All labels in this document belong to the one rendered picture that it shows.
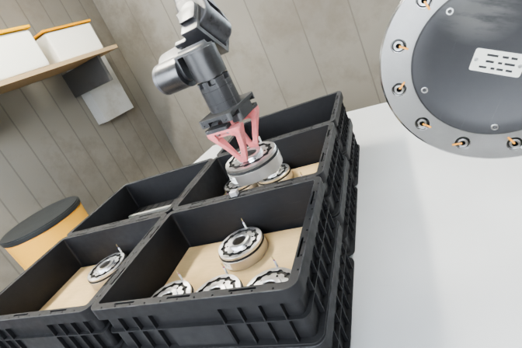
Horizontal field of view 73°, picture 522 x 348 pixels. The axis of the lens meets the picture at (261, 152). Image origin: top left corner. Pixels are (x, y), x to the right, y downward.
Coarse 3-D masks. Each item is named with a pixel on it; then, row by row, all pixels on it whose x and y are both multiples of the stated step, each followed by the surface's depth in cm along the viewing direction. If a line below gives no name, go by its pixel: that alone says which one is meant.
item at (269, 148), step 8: (264, 144) 67; (272, 144) 64; (240, 152) 68; (264, 152) 62; (272, 152) 61; (232, 160) 66; (256, 160) 61; (264, 160) 60; (232, 168) 62; (240, 168) 61; (248, 168) 60
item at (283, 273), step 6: (270, 270) 62; (276, 270) 61; (282, 270) 61; (288, 270) 60; (258, 276) 62; (264, 276) 61; (270, 276) 60; (276, 276) 60; (282, 276) 59; (288, 276) 59; (252, 282) 61; (258, 282) 60
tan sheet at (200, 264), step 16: (272, 240) 76; (288, 240) 73; (192, 256) 83; (208, 256) 80; (272, 256) 70; (288, 256) 68; (192, 272) 77; (208, 272) 75; (224, 272) 72; (240, 272) 70; (256, 272) 68
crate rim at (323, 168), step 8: (312, 128) 99; (320, 128) 97; (328, 128) 93; (288, 136) 101; (328, 144) 83; (328, 152) 81; (216, 160) 110; (320, 160) 77; (328, 160) 79; (208, 168) 105; (320, 168) 74; (328, 168) 77; (200, 176) 101; (304, 176) 73; (312, 176) 72; (320, 176) 72; (192, 184) 98; (272, 184) 76; (240, 192) 80; (248, 192) 78; (208, 200) 83; (176, 208) 87
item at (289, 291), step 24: (264, 192) 75; (312, 192) 66; (168, 216) 84; (312, 216) 59; (312, 240) 56; (240, 288) 50; (264, 288) 48; (288, 288) 46; (96, 312) 61; (120, 312) 59; (144, 312) 57; (168, 312) 55
